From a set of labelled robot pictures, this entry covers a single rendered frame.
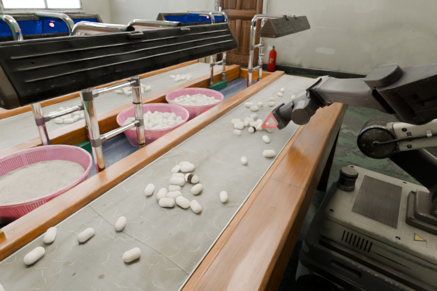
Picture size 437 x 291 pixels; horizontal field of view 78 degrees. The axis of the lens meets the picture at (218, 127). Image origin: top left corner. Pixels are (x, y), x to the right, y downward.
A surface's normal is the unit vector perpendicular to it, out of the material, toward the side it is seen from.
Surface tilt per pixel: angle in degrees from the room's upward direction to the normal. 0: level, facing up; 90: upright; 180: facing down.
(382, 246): 90
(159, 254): 0
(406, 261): 90
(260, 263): 0
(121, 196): 0
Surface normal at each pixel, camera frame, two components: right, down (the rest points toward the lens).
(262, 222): 0.03, -0.91
